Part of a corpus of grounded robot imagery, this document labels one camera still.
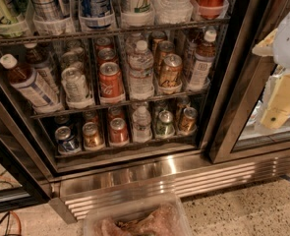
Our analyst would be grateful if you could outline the red can bottom front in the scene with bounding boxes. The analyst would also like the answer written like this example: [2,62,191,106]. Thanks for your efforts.
[109,118,129,146]

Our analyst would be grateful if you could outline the green bottle top shelf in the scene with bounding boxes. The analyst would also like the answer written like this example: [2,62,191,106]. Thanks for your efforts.
[0,0,32,38]

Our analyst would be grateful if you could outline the silver can shelf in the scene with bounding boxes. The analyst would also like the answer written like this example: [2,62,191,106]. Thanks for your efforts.
[60,39,86,73]
[61,67,93,109]
[30,0,76,35]

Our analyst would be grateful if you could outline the fridge door left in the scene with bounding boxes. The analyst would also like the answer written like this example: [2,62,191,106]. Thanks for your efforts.
[0,101,51,212]

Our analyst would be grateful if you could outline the silver can middle shelf front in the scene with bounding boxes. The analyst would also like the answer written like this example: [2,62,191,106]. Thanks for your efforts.
[61,67,93,109]

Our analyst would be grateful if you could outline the fridge vent grille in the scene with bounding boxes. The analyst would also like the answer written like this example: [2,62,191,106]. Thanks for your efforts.
[49,148,290,223]

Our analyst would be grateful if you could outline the clear bottle top shelf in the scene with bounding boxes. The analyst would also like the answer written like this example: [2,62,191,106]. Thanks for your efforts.
[152,0,193,25]

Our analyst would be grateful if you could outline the red cola can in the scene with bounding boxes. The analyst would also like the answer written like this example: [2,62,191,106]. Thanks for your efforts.
[97,48,118,66]
[94,36,114,52]
[98,62,124,98]

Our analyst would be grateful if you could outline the clear water bottle shelf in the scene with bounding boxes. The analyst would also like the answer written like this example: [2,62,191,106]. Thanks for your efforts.
[132,106,152,143]
[129,40,153,100]

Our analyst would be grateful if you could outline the clear water bottle middle shelf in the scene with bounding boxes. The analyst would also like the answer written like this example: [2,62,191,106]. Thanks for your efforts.
[129,40,153,100]

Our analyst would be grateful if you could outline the blue can bottom shelf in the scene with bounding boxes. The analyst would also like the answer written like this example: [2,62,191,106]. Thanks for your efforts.
[55,126,81,154]

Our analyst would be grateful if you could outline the white orange bottle top shelf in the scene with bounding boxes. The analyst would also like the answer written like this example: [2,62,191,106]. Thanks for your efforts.
[120,0,153,28]

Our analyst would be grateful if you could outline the gold can bottom left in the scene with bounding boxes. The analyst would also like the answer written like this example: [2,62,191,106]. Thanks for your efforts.
[83,122,104,150]

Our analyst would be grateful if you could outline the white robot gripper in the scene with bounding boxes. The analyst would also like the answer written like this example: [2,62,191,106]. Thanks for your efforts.
[252,12,290,130]

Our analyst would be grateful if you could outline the orange black cables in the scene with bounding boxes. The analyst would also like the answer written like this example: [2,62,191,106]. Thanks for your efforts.
[0,209,23,236]

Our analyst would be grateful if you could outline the gold can bottom right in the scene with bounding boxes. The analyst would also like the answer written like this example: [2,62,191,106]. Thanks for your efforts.
[178,107,198,134]

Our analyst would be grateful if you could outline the gold can middle front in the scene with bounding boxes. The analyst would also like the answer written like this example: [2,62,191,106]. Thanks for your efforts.
[157,53,183,94]

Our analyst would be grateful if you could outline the green can bottom shelf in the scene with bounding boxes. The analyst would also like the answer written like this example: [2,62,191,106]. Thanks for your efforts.
[155,110,175,138]

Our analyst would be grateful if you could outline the clear plastic container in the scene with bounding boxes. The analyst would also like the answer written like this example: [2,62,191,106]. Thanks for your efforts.
[84,193,193,236]

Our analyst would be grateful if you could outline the silver can top shelf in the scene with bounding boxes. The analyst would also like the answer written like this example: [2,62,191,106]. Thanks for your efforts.
[30,0,76,35]

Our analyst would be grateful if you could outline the red cola can front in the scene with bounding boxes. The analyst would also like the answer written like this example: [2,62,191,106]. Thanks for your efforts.
[98,62,124,98]

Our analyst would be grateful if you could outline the gold can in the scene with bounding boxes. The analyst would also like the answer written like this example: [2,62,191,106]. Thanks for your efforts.
[83,122,104,150]
[157,53,183,94]
[178,107,198,134]
[154,40,175,75]
[149,30,167,53]

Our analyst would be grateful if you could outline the silver can middle shelf rear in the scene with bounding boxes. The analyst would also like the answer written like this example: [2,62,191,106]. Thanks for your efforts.
[60,39,86,73]

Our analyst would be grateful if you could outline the red cola can rear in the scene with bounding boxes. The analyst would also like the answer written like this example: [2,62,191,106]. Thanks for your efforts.
[94,36,114,52]

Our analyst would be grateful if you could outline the gold can middle rear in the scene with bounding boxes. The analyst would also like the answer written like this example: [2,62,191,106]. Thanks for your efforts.
[149,30,167,53]

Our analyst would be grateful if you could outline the blue white can top shelf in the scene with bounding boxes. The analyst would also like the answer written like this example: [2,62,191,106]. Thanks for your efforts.
[79,0,114,31]

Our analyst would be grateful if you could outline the tea bottle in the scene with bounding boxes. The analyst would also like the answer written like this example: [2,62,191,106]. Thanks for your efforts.
[0,54,60,110]
[183,28,203,75]
[186,28,216,91]
[25,42,59,93]

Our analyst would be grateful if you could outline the clear water bottle bottom shelf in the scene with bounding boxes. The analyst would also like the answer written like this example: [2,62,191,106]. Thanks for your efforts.
[132,106,152,143]

